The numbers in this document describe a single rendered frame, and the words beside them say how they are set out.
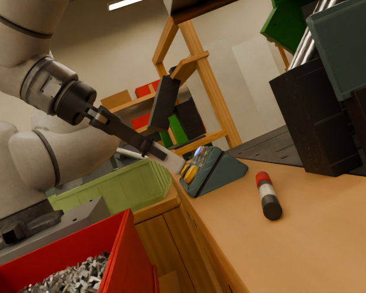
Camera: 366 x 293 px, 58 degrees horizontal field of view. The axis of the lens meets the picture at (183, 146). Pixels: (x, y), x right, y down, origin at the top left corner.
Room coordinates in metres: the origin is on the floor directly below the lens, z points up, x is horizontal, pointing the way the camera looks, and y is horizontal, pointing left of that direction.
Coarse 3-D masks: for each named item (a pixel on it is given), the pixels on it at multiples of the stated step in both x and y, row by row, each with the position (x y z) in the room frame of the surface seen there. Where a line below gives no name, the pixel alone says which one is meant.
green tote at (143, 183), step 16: (144, 160) 1.23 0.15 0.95; (112, 176) 1.23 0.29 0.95; (128, 176) 1.23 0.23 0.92; (144, 176) 1.23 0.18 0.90; (160, 176) 1.35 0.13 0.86; (64, 192) 1.25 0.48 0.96; (80, 192) 1.25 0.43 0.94; (96, 192) 1.24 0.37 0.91; (112, 192) 1.24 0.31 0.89; (128, 192) 1.24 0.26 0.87; (144, 192) 1.23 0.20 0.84; (160, 192) 1.23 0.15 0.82; (64, 208) 1.25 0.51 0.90; (112, 208) 1.24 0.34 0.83
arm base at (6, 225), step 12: (36, 204) 0.75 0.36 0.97; (48, 204) 0.77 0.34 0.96; (12, 216) 0.70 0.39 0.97; (24, 216) 0.71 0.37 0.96; (36, 216) 0.72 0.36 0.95; (48, 216) 0.73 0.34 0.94; (60, 216) 0.82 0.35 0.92; (0, 228) 0.69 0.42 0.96; (12, 228) 0.66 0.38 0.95; (24, 228) 0.69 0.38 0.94; (36, 228) 0.70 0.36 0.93; (0, 240) 0.68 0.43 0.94; (12, 240) 0.68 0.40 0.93
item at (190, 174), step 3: (192, 165) 0.49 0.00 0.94; (189, 168) 0.49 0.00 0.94; (192, 168) 0.48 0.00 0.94; (195, 168) 0.48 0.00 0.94; (189, 171) 0.48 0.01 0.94; (192, 171) 0.48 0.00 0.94; (195, 171) 0.48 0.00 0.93; (186, 174) 0.48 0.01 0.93; (189, 174) 0.48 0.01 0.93; (192, 174) 0.47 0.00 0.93; (186, 177) 0.48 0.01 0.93; (189, 177) 0.48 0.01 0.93; (192, 177) 0.47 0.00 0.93; (186, 180) 0.48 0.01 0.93; (189, 180) 0.48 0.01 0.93
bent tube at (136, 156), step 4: (120, 148) 1.48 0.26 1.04; (116, 152) 1.47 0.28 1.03; (120, 152) 1.47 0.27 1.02; (124, 152) 1.46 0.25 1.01; (128, 152) 1.46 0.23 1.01; (132, 152) 1.46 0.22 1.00; (128, 156) 1.46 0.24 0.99; (132, 156) 1.46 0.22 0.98; (136, 156) 1.45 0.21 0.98; (140, 156) 1.45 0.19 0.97
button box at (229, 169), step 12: (216, 156) 0.47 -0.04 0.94; (228, 156) 0.47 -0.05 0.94; (204, 168) 0.47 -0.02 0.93; (216, 168) 0.47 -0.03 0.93; (228, 168) 0.47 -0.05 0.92; (240, 168) 0.47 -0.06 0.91; (180, 180) 0.60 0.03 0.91; (192, 180) 0.47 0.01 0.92; (204, 180) 0.47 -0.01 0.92; (216, 180) 0.47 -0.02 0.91; (228, 180) 0.47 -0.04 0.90; (192, 192) 0.47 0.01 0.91; (204, 192) 0.47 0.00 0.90
